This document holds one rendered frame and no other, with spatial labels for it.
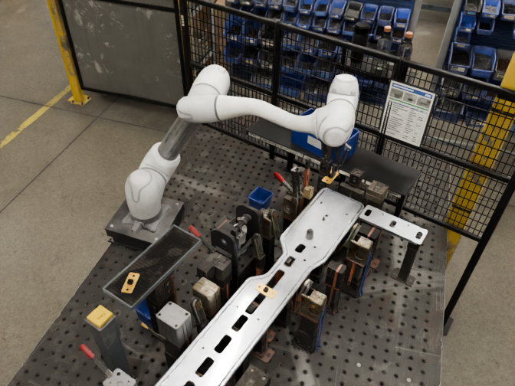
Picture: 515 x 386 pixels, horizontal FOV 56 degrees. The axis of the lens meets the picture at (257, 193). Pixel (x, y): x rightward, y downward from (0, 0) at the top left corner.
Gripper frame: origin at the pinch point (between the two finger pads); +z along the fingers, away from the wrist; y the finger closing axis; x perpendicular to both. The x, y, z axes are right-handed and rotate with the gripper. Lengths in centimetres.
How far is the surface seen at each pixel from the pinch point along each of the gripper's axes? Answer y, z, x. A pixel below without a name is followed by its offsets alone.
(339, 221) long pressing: 6.4, 29.1, 2.5
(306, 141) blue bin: -30, 21, 36
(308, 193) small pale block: -11.6, 24.3, 6.1
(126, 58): -247, 74, 114
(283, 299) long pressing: 8, 29, -47
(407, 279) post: 41, 58, 14
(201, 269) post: -22, 19, -59
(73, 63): -302, 90, 100
